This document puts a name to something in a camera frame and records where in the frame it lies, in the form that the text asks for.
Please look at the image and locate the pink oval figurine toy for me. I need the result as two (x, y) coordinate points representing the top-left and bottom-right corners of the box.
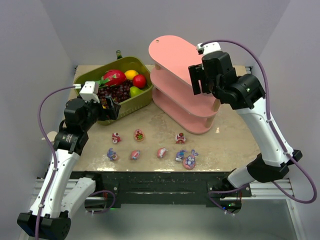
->
(130, 150), (141, 161)

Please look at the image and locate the pink white figurine toy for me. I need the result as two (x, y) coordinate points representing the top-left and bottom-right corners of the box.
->
(157, 147), (168, 159)

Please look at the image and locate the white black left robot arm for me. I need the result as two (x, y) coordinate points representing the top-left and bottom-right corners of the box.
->
(17, 96), (121, 240)

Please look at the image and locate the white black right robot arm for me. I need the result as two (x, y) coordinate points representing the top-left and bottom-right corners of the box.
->
(188, 51), (303, 191)

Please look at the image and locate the pink three-tier shelf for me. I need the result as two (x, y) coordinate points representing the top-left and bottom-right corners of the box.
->
(148, 35), (219, 134)

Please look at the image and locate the purple grape bunch toy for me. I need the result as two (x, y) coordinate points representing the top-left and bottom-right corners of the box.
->
(97, 80), (133, 103)

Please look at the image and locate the olive green plastic basket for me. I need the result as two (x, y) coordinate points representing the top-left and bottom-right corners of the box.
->
(74, 56), (153, 119)

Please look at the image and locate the red dragon fruit toy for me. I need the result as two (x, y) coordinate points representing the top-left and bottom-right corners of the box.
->
(99, 69), (127, 88)

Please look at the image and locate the green pear toy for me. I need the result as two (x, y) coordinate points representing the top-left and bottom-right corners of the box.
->
(129, 86), (144, 98)

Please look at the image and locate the red white figurine toy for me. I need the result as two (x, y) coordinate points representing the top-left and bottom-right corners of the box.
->
(111, 132), (122, 144)

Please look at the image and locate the red apple toy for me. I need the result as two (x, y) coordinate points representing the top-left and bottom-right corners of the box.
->
(132, 74), (147, 89)

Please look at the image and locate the orange fruit toy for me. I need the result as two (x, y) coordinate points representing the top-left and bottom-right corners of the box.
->
(124, 69), (139, 81)

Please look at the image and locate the pink egg strawberry toy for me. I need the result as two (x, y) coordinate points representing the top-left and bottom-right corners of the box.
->
(134, 129), (145, 142)

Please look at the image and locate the green glass bottle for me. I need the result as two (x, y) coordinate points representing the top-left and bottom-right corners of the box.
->
(116, 50), (123, 60)

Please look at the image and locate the purple elephant figurine toy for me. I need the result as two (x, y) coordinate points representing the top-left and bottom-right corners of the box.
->
(107, 147), (119, 161)

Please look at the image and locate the green soap pump bottle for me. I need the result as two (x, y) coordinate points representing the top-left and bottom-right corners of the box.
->
(41, 131), (58, 144)

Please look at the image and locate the red bear figurine toy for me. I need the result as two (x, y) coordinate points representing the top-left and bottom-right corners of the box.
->
(175, 132), (186, 144)

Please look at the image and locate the blue purple bunny toy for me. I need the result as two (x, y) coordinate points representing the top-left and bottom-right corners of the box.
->
(175, 149), (188, 162)

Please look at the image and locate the purple bunny pink disc toy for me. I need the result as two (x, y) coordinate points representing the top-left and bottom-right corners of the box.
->
(182, 149), (199, 170)

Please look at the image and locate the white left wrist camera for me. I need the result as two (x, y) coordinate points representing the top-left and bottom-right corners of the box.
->
(73, 81), (100, 103)

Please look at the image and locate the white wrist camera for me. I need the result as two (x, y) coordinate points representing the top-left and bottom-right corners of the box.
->
(73, 81), (100, 103)
(196, 42), (221, 55)

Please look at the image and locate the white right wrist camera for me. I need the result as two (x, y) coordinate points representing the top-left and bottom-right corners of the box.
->
(196, 42), (221, 55)

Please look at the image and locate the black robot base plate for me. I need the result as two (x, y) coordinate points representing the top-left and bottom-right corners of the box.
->
(70, 171), (252, 210)

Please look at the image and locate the aluminium frame rail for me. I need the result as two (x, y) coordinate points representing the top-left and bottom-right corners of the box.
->
(237, 68), (307, 240)

